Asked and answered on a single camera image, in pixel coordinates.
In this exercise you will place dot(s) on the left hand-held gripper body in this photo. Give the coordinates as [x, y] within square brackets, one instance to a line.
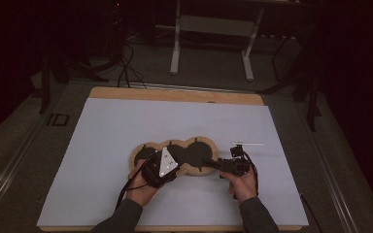
[162, 168]

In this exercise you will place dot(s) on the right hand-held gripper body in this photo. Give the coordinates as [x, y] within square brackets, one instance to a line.
[236, 165]

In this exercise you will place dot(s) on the wooden lobed board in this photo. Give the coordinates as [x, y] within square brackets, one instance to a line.
[194, 152]

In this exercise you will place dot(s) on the person's right hand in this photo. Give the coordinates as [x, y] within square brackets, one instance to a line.
[243, 187]

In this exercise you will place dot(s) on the person's left hand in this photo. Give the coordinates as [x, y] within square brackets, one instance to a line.
[141, 191]

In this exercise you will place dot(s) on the wooden table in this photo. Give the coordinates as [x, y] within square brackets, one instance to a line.
[175, 95]

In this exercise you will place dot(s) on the metal floor strip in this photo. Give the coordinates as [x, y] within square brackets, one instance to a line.
[191, 87]

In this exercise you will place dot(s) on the black metal stand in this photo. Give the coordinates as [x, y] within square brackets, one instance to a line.
[312, 97]

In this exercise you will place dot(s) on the metal floor rail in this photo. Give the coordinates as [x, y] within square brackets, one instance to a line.
[330, 168]
[16, 161]

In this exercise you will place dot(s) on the white metal table frame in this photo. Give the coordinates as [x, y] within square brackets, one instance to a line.
[213, 26]

